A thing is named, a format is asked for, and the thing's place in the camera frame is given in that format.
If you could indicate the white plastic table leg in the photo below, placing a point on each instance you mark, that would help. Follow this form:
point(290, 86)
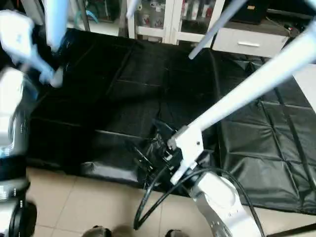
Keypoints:
point(55, 22)
point(256, 79)
point(217, 29)
point(132, 10)

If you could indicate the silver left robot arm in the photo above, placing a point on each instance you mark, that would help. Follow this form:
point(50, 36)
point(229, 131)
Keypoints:
point(12, 123)

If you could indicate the teal plastic object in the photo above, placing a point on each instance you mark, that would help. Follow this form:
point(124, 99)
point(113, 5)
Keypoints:
point(92, 16)

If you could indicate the black plastic work mat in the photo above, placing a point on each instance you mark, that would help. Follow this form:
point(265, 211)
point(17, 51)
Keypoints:
point(123, 89)

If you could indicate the white glass door cabinet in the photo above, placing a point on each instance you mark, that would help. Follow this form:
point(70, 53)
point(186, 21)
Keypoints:
point(168, 22)

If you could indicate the white low drawer unit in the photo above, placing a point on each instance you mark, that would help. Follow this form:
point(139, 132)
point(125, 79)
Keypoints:
point(247, 43)

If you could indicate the black box with yellow label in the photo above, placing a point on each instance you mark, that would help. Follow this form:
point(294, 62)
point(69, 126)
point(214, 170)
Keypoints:
point(251, 10)

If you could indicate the white side table board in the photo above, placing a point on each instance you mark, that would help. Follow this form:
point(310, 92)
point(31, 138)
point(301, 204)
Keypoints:
point(307, 86)

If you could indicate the black metal table leg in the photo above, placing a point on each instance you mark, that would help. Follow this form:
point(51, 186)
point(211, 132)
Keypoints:
point(298, 231)

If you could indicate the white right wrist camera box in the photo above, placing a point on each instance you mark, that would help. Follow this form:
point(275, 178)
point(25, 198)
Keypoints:
point(187, 145)

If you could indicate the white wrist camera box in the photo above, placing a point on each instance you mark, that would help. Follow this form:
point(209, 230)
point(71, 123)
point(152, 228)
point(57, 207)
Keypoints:
point(22, 42)
point(187, 145)

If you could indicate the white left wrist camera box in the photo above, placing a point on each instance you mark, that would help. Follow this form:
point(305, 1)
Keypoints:
point(22, 42)

